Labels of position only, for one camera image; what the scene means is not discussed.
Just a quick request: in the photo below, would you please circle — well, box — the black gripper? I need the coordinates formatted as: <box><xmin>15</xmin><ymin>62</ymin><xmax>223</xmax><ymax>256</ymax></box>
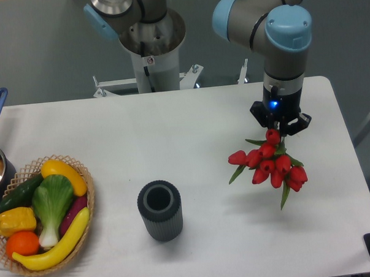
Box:
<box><xmin>250</xmin><ymin>82</ymin><xmax>311</xmax><ymax>137</ymax></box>

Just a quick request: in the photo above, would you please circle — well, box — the red tulip bouquet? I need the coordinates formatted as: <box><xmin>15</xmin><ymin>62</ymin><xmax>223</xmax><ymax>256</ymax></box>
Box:
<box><xmin>228</xmin><ymin>129</ymin><xmax>308</xmax><ymax>208</ymax></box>

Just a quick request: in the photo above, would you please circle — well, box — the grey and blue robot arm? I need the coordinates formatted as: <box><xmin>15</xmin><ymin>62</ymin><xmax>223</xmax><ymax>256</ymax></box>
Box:
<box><xmin>83</xmin><ymin>0</ymin><xmax>312</xmax><ymax>136</ymax></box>

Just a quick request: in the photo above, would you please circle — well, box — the dark grey ribbed vase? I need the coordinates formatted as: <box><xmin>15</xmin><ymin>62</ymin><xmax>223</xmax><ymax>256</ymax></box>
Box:
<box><xmin>137</xmin><ymin>180</ymin><xmax>184</xmax><ymax>242</ymax></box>

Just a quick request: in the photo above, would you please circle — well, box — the purple eggplant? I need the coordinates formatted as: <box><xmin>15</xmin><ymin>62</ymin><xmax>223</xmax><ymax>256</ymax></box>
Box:
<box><xmin>60</xmin><ymin>195</ymin><xmax>88</xmax><ymax>237</ymax></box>

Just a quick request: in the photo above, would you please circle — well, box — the green bok choy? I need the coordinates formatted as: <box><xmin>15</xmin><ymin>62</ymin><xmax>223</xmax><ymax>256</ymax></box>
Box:
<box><xmin>32</xmin><ymin>175</ymin><xmax>74</xmax><ymax>250</ymax></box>

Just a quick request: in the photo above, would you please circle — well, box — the woven wicker basket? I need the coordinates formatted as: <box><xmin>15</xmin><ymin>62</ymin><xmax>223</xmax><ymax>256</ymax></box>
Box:
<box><xmin>0</xmin><ymin>155</ymin><xmax>95</xmax><ymax>277</ymax></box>

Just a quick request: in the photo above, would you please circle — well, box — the green cucumber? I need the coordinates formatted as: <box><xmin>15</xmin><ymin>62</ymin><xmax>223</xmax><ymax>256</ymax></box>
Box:
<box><xmin>0</xmin><ymin>174</ymin><xmax>44</xmax><ymax>214</ymax></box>

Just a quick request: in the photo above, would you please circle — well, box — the orange fruit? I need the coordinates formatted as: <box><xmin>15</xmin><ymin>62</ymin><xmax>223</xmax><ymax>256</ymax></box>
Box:
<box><xmin>6</xmin><ymin>231</ymin><xmax>40</xmax><ymax>259</ymax></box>

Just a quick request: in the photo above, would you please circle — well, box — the yellow banana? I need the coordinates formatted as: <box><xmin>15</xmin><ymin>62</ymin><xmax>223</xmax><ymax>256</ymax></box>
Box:
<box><xmin>12</xmin><ymin>207</ymin><xmax>90</xmax><ymax>271</ymax></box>

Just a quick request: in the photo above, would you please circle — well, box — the yellow bell pepper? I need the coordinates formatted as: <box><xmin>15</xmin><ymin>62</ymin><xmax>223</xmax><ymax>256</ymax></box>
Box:
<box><xmin>0</xmin><ymin>207</ymin><xmax>36</xmax><ymax>238</ymax></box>

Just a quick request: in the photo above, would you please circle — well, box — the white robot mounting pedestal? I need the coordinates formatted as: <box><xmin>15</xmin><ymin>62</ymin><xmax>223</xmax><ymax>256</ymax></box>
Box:
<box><xmin>89</xmin><ymin>3</ymin><xmax>250</xmax><ymax>99</ymax></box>

